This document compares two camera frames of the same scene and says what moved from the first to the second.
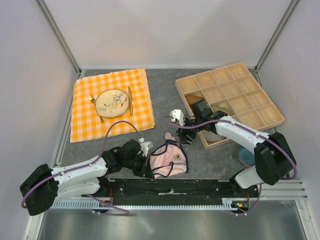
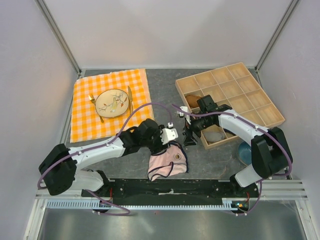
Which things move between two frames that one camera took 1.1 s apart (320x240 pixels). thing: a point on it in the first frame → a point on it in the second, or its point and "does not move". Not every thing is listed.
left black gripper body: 140,165 → 155,144
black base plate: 175,192 does not move
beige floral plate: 112,103 does not move
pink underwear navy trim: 169,159 does not move
